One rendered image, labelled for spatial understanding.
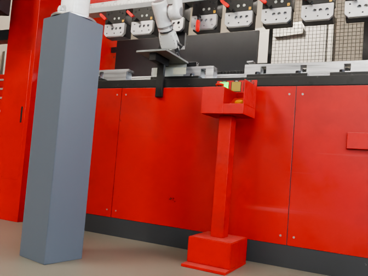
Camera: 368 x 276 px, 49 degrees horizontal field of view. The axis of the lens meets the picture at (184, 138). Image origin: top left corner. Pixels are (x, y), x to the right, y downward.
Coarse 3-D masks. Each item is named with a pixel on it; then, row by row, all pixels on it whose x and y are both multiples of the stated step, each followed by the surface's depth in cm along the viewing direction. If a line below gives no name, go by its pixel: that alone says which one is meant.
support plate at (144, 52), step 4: (136, 52) 211; (140, 52) 210; (144, 52) 210; (148, 52) 209; (152, 52) 209; (156, 52) 208; (160, 52) 207; (164, 52) 207; (168, 52) 206; (148, 56) 218; (164, 56) 215; (168, 56) 215; (172, 56) 214; (176, 56) 214; (172, 60) 222; (176, 60) 222; (180, 60) 221; (184, 60) 222; (172, 64) 231
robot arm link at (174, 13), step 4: (172, 0) 208; (176, 0) 207; (180, 0) 209; (172, 4) 208; (176, 4) 207; (180, 4) 208; (168, 8) 209; (172, 8) 208; (176, 8) 207; (180, 8) 208; (168, 12) 209; (172, 12) 208; (176, 12) 207; (180, 12) 208; (172, 16) 209; (176, 16) 209; (180, 16) 209
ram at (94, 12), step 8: (96, 0) 257; (104, 0) 254; (112, 0) 251; (168, 0) 234; (184, 0) 229; (192, 0) 227; (200, 0) 224; (224, 0) 221; (96, 8) 256; (104, 8) 254; (112, 8) 251; (120, 8) 248; (128, 8) 246; (96, 16) 264
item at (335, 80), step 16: (112, 80) 232; (128, 80) 227; (144, 80) 223; (176, 80) 214; (192, 80) 210; (208, 80) 206; (224, 80) 202; (272, 80) 191; (288, 80) 188; (304, 80) 185; (320, 80) 182; (336, 80) 179; (352, 80) 176
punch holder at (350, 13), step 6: (348, 0) 190; (354, 0) 189; (360, 0) 187; (366, 0) 186; (348, 6) 189; (354, 6) 188; (360, 6) 189; (366, 6) 187; (348, 12) 189; (354, 12) 188; (360, 12) 187; (366, 12) 186; (348, 18) 191; (354, 18) 190; (360, 18) 189; (366, 18) 189
